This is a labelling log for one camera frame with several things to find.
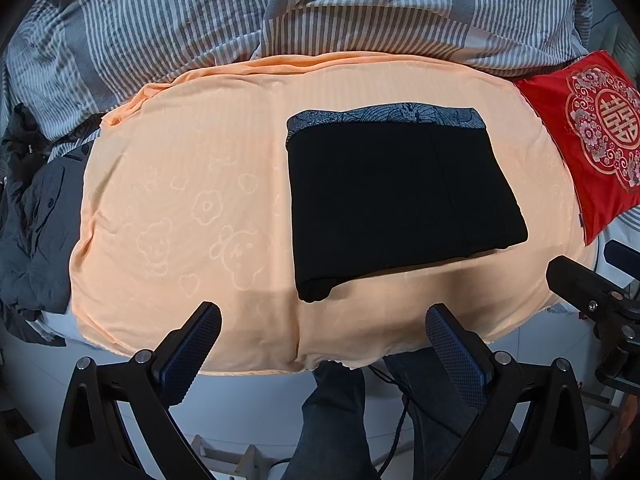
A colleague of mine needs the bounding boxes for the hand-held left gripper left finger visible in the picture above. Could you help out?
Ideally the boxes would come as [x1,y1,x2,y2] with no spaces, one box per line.
[55,301,223,480]

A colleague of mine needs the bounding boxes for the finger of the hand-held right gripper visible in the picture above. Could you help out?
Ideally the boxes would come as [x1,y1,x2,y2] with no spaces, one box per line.
[546,256,626,320]
[604,240,640,288]

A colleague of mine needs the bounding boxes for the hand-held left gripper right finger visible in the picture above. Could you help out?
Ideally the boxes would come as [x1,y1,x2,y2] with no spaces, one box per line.
[425,302,593,480]

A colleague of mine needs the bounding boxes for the black pants with patterned waistband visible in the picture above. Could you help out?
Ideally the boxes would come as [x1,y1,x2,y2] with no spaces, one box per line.
[285,102,530,303]

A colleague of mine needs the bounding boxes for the white plastic rack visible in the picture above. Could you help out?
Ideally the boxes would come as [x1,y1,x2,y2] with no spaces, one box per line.
[190,434,282,480]

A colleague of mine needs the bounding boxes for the person's left leg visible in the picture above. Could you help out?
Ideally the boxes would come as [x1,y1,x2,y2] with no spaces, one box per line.
[287,360,378,480]

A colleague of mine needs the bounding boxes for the orange blanket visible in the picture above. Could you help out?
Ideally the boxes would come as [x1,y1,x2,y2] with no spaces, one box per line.
[69,51,596,376]

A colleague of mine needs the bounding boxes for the red embroidered cushion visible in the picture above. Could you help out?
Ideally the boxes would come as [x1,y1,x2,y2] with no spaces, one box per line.
[514,50,640,247]

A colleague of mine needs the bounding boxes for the dark grey jacket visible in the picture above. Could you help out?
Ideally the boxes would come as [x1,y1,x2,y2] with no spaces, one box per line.
[0,102,103,348]

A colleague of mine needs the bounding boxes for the grey striped duvet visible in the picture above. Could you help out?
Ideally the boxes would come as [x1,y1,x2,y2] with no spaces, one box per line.
[0,0,593,161]

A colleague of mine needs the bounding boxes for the black cable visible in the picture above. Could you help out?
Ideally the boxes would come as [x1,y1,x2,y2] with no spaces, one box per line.
[369,364,418,468]

